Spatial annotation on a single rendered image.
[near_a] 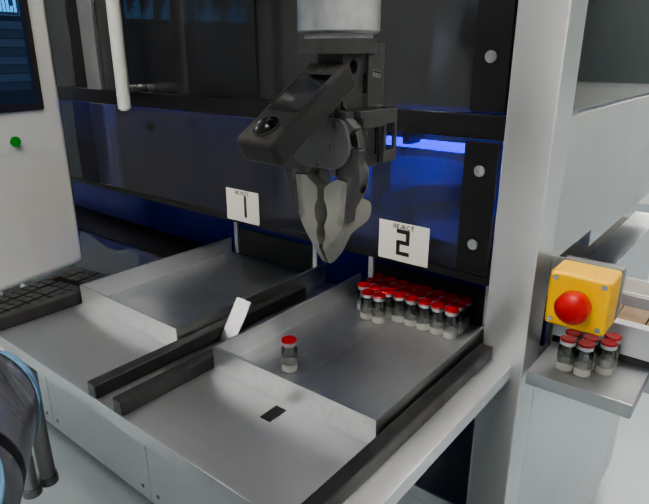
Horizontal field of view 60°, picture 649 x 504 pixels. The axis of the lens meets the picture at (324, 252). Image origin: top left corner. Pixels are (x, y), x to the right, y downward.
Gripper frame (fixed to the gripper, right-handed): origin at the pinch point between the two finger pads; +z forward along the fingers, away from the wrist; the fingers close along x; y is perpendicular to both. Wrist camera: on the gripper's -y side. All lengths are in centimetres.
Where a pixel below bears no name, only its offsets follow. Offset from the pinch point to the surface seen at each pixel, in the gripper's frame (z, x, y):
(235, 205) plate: 8, 43, 27
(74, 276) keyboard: 27, 81, 14
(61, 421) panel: 96, 133, 27
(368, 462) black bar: 19.6, -8.0, -2.9
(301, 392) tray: 18.9, 4.6, 1.4
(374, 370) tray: 21.4, 2.9, 14.4
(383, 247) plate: 9.0, 10.4, 27.4
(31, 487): 88, 100, 4
